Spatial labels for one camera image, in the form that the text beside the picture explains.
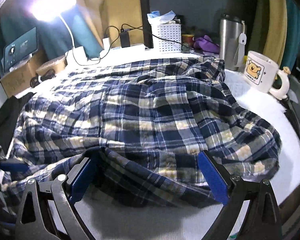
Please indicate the black power adapter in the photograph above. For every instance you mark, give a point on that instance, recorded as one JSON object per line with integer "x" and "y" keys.
{"x": 124, "y": 38}

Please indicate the white bear mug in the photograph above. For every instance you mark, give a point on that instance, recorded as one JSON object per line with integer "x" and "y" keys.
{"x": 260, "y": 72}

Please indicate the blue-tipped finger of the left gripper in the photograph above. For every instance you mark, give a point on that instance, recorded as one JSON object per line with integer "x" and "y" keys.
{"x": 13, "y": 165}

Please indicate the yellow curtain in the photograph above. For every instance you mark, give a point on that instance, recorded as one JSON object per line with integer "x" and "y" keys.
{"x": 100, "y": 14}

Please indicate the cardboard box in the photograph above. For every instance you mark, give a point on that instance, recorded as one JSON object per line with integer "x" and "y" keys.
{"x": 18, "y": 80}

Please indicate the small red yellow jar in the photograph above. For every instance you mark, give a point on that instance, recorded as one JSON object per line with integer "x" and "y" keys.
{"x": 187, "y": 40}

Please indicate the white charger plug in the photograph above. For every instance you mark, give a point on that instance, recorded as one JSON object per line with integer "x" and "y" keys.
{"x": 106, "y": 43}

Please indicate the white desk lamp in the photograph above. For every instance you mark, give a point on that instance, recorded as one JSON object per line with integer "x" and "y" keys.
{"x": 61, "y": 26}

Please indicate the stainless steel tumbler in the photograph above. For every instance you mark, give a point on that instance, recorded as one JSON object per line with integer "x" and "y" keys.
{"x": 233, "y": 40}

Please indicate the teal curtain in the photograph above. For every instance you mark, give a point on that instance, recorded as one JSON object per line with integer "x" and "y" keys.
{"x": 292, "y": 47}

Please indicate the black vertical pole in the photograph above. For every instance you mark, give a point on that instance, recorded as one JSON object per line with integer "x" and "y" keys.
{"x": 147, "y": 31}

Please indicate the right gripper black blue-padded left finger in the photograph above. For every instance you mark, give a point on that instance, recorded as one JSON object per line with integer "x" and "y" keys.
{"x": 47, "y": 209}

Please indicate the brown round container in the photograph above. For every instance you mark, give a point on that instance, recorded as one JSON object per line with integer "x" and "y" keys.
{"x": 58, "y": 64}

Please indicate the white power strip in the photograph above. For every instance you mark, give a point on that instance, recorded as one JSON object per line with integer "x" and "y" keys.
{"x": 123, "y": 52}

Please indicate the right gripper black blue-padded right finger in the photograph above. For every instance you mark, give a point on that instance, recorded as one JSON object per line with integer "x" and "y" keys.
{"x": 262, "y": 219}

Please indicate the white quilted table cover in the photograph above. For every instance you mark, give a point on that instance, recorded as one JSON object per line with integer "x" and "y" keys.
{"x": 108, "y": 221}

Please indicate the purple cloth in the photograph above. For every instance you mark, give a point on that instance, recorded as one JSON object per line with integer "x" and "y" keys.
{"x": 205, "y": 44}

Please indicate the white perforated plastic basket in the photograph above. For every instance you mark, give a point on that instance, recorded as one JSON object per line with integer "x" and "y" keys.
{"x": 167, "y": 38}

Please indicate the clear blue plastic bag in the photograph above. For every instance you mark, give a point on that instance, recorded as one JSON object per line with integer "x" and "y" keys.
{"x": 154, "y": 18}

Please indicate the blue plaid pants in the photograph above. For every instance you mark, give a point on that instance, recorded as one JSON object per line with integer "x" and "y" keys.
{"x": 146, "y": 122}

